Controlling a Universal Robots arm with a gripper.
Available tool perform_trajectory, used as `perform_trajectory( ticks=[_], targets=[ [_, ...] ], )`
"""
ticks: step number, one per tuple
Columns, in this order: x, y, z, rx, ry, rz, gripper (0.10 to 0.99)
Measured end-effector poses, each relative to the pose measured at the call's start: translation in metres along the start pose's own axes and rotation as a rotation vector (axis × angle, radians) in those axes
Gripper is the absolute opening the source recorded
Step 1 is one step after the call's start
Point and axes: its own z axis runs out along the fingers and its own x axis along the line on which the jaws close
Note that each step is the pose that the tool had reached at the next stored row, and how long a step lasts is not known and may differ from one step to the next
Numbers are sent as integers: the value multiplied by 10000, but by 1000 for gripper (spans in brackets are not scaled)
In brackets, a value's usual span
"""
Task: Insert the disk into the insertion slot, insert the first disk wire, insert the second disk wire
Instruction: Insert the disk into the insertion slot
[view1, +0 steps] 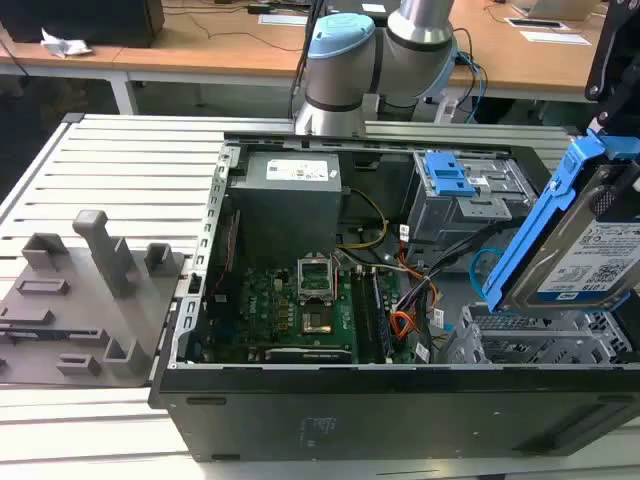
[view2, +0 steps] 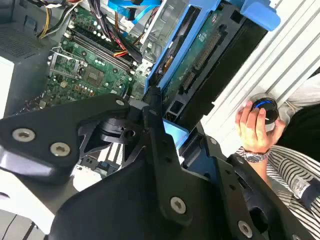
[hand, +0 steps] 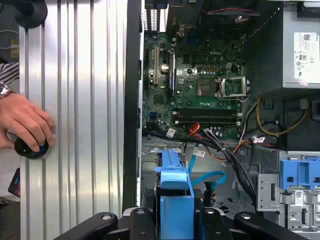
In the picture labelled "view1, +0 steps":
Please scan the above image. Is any wooden desk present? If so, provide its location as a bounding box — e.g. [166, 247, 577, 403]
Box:
[112, 0, 640, 105]
[0, 14, 166, 117]

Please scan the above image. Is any black graphics card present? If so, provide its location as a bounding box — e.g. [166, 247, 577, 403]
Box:
[263, 346, 354, 365]

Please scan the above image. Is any white paper sheet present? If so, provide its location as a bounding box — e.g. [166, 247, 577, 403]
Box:
[518, 29, 594, 47]
[257, 13, 309, 27]

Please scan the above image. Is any blue plastic drive bracket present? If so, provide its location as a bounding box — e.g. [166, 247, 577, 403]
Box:
[423, 151, 475, 197]

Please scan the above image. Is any thin blue cable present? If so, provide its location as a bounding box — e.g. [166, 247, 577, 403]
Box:
[455, 49, 490, 125]

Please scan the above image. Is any black RAM slot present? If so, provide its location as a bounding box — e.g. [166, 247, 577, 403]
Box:
[358, 268, 381, 364]
[351, 268, 374, 364]
[368, 269, 389, 362]
[375, 270, 397, 361]

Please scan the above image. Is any grey power supply unit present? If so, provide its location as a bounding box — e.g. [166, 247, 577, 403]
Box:
[227, 151, 344, 271]

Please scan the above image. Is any yellow black power cable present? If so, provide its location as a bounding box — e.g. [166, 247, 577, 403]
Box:
[337, 187, 389, 250]

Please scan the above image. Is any metal disk bay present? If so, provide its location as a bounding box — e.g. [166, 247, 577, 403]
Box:
[446, 302, 637, 367]

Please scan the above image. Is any metal socket cover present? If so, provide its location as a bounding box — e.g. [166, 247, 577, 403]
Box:
[297, 255, 335, 304]

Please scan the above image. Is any green motherboard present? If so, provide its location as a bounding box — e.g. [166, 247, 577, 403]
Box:
[204, 267, 416, 365]

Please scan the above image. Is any metal optical drive cage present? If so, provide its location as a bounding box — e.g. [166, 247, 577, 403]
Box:
[405, 149, 534, 247]

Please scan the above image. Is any crumpled white paper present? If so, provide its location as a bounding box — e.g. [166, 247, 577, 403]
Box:
[39, 27, 94, 59]

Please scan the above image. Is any black box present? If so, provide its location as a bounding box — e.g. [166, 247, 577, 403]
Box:
[0, 0, 166, 49]

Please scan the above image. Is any blue SATA wire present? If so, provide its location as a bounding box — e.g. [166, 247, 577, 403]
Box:
[471, 247, 502, 302]

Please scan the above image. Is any hard disk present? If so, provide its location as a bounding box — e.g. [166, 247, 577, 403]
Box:
[482, 128, 640, 317]

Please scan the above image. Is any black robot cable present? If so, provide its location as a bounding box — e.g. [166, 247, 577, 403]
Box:
[288, 0, 327, 122]

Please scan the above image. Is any red yellow disk power wire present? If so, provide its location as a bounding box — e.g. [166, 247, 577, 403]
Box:
[390, 264, 439, 342]

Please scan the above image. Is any CPU socket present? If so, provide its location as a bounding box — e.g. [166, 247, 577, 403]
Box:
[301, 307, 334, 336]

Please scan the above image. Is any grey parts rack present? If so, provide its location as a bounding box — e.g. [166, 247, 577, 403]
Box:
[0, 209, 187, 389]

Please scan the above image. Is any black PC case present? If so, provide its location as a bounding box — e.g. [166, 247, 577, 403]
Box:
[147, 130, 640, 464]

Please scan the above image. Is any black wire bundle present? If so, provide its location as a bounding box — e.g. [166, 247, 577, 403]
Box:
[394, 233, 501, 312]

